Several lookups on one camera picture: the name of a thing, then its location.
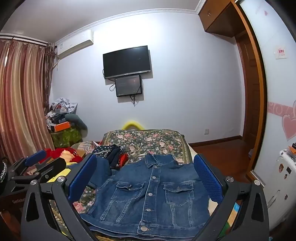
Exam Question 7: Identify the white appliance with stickers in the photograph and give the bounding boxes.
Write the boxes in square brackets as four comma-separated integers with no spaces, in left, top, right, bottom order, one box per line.
[264,142,296,230]

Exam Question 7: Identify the navy patterned garment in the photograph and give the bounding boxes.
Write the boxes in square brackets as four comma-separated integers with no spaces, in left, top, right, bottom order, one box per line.
[92,144,118,159]

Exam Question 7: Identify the red cloth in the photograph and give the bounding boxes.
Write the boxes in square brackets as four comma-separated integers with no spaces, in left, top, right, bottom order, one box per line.
[118,153,129,168]

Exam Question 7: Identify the white air conditioner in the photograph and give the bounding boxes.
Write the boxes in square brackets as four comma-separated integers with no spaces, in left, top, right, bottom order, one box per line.
[55,30,94,61]

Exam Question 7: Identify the yellow curved object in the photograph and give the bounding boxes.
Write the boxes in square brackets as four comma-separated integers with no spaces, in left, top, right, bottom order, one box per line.
[122,120,145,131]

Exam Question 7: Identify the pile of clutter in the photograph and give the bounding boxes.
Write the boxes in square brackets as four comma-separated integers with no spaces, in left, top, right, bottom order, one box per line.
[45,97,79,130]

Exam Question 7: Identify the curtain rail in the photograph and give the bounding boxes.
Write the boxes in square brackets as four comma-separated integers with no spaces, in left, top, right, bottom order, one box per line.
[0,33,49,46]

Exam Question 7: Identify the wooden overhead cabinet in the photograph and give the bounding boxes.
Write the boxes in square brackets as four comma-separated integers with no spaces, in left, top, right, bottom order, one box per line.
[198,0,246,39]

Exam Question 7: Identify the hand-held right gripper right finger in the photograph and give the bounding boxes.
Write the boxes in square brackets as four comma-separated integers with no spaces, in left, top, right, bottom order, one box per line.
[193,153,271,241]

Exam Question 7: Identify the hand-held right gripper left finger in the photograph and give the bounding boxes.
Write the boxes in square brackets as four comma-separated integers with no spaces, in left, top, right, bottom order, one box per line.
[21,153,102,241]

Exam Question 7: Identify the striped pink curtain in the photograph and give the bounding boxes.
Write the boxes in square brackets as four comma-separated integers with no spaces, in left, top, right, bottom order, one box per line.
[0,38,56,161]

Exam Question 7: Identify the small black wall monitor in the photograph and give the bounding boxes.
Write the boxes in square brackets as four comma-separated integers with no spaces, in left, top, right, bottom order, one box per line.
[115,75,142,97]

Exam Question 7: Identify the pink paper wall notice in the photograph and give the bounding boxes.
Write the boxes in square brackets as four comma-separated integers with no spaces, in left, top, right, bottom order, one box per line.
[273,46,287,60]

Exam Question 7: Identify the colourful mat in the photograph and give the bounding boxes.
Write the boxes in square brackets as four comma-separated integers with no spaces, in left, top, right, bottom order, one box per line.
[226,201,244,232]

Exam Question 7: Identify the red fluffy garment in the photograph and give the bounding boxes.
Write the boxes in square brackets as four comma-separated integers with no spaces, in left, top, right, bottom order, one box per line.
[43,148,83,164]

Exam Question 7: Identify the green patterned box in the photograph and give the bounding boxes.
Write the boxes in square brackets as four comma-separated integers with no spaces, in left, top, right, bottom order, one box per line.
[50,126,83,149]

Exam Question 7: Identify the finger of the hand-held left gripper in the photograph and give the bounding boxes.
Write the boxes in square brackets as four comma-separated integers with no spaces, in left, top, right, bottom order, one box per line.
[10,158,67,186]
[8,149,48,178]

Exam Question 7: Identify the pink swirl wall border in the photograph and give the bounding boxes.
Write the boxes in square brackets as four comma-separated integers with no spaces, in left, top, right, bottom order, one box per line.
[268,101,294,115]

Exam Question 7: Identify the floral bedspread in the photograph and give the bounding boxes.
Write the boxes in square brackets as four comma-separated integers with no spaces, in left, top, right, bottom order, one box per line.
[50,129,232,241]

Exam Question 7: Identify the orange box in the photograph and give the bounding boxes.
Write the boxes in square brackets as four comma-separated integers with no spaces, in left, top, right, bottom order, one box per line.
[54,121,71,133]

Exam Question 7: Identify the dark navy garment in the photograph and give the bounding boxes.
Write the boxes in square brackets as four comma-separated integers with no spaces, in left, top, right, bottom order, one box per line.
[107,146,125,170]

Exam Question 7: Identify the pink heart wall sticker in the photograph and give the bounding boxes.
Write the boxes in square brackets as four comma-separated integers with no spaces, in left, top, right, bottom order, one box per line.
[282,100,296,141]

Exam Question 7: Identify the black wall television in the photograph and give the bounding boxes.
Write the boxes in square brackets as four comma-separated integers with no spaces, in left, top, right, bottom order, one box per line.
[103,45,152,80]

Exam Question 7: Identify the striped cloth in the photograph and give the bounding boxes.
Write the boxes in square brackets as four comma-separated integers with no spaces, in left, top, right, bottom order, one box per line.
[76,141,98,156]

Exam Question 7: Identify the yellow cloth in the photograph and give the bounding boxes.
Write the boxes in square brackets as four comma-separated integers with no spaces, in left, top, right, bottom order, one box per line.
[45,168,71,184]

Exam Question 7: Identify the blue denim jeans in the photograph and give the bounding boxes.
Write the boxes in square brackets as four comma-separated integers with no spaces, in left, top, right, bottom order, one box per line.
[81,153,211,240]

